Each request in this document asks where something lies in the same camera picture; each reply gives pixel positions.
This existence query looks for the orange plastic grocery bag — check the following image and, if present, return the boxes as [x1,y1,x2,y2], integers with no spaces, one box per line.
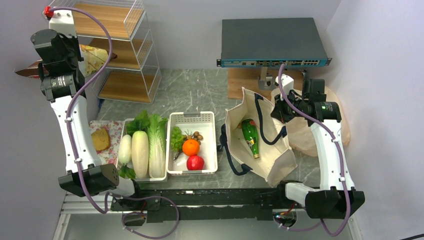
[285,86,351,157]

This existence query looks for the red chips snack bag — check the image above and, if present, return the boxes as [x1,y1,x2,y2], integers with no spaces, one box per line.
[15,44,109,79]

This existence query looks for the green glass bottle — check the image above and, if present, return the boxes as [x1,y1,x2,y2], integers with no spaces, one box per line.
[241,118,260,159]

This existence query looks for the beige canvas tote bag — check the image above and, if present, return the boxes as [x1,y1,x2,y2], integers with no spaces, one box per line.
[221,88,297,187]

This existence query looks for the brown longan fruit branch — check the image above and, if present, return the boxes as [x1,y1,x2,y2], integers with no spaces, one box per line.
[173,131,204,162]

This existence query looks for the brown bread slice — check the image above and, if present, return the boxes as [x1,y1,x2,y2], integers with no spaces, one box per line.
[91,128,111,152]

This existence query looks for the orange fruit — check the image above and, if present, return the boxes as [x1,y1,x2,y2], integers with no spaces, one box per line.
[182,139,200,157]

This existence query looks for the red pepper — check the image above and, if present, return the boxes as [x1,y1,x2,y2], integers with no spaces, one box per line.
[186,155,205,171]

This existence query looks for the large white daikon radish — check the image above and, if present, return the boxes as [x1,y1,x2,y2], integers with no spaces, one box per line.
[126,110,150,179]

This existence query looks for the green lettuce leaf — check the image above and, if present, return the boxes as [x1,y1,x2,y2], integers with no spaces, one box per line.
[147,114,168,178]

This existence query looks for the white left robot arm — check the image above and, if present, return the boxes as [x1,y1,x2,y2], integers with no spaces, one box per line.
[30,29,144,210]

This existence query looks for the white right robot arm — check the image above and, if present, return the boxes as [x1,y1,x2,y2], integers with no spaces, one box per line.
[270,75,365,219]

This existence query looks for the wooden board with metal stand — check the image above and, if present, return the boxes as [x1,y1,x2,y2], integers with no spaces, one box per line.
[227,68,304,100]

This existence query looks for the right white plastic basket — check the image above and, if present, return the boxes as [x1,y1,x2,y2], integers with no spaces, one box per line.
[165,111,218,175]

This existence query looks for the white plastic basket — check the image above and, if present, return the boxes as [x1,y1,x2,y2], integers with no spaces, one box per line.
[118,118,169,183]
[165,111,218,175]

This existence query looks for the floral pattern tray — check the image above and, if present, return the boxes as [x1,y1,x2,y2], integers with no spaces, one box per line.
[89,120,123,165]

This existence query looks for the left white plastic basket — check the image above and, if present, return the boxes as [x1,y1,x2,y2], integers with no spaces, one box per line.
[118,118,169,183]

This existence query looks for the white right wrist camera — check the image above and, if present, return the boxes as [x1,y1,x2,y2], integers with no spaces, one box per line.
[275,74,294,100]

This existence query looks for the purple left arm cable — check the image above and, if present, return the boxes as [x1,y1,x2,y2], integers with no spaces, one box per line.
[49,6,180,240]

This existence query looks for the white wire wooden shelf rack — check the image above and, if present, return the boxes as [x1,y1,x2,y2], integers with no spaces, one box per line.
[50,0,162,103]

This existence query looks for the dark grey network switch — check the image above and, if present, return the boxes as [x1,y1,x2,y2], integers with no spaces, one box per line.
[216,17,332,69]

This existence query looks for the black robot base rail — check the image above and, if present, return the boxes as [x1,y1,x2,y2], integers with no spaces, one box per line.
[107,188,297,223]

